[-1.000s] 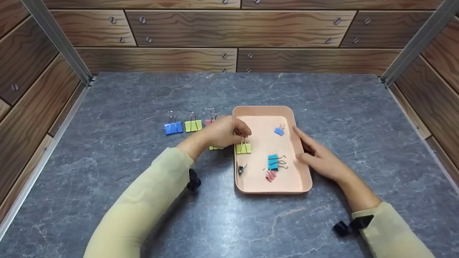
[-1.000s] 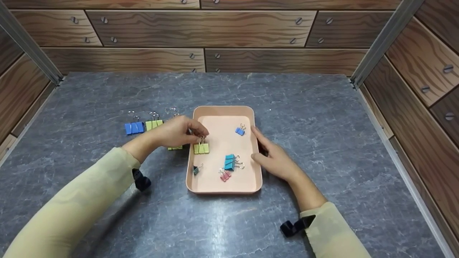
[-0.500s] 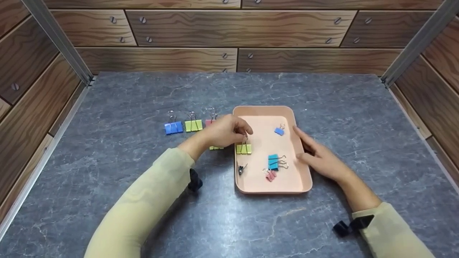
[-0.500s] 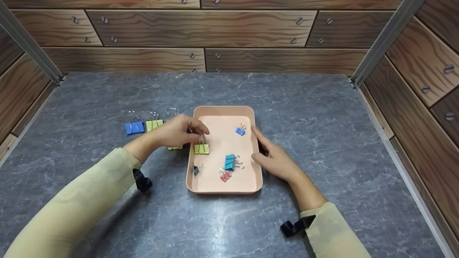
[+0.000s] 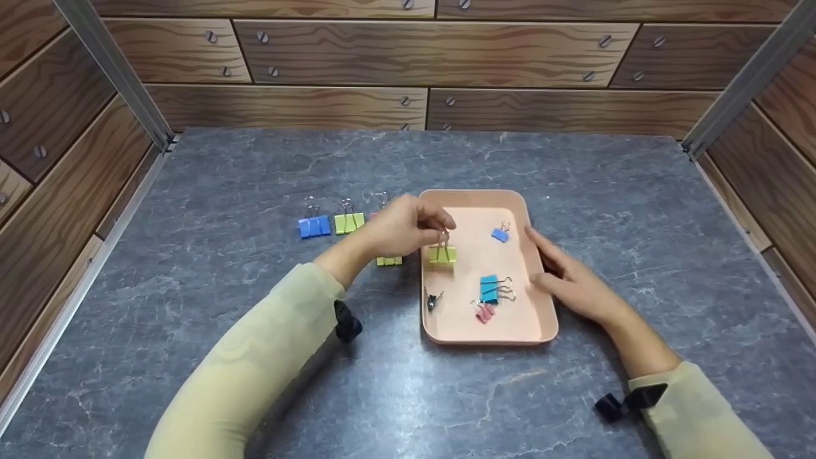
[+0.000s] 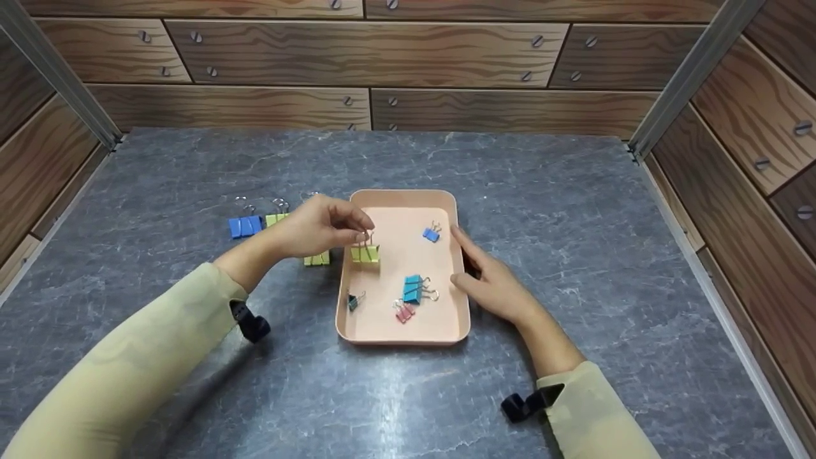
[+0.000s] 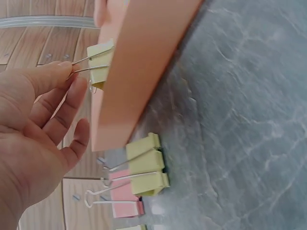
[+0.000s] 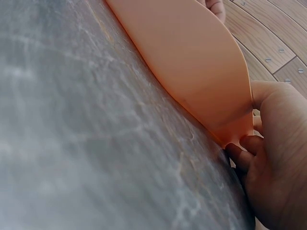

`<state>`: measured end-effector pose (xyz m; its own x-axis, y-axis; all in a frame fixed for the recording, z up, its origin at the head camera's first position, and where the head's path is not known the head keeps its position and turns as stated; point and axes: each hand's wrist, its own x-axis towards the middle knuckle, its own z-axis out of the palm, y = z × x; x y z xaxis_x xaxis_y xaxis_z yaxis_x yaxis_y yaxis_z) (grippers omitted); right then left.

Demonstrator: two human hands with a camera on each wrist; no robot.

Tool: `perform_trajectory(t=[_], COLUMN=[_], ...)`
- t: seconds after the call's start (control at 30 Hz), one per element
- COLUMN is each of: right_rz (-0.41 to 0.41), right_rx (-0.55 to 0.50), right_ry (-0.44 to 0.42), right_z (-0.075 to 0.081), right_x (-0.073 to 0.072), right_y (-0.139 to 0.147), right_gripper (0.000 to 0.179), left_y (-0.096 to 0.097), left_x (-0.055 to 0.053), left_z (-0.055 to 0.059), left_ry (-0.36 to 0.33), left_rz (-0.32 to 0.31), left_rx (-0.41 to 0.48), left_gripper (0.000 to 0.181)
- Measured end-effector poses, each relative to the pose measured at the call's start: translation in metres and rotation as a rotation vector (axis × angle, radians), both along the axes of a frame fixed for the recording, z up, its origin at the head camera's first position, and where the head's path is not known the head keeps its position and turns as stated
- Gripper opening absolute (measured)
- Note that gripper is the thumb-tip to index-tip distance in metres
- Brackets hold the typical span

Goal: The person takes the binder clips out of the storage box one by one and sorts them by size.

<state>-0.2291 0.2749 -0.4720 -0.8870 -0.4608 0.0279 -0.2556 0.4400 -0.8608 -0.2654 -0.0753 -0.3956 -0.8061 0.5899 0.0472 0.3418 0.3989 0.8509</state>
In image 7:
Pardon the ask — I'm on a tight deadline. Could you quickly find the person's right hand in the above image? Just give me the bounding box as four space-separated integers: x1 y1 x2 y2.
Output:
93 0 128 28

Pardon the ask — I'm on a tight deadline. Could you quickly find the person's left hand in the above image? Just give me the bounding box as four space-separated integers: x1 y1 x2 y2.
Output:
0 60 90 230

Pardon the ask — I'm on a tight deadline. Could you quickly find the yellow binder clip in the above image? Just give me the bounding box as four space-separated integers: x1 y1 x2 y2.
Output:
96 132 165 174
71 39 116 94
100 171 171 197

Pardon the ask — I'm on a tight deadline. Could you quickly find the orange paper pad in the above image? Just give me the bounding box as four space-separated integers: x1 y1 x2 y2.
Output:
91 0 205 152

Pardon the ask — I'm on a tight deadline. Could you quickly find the clear plastic strip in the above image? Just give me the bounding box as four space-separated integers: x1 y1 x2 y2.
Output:
0 15 100 30

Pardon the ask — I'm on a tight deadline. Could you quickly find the pink binder clip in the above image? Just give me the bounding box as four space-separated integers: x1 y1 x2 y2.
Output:
84 168 146 218

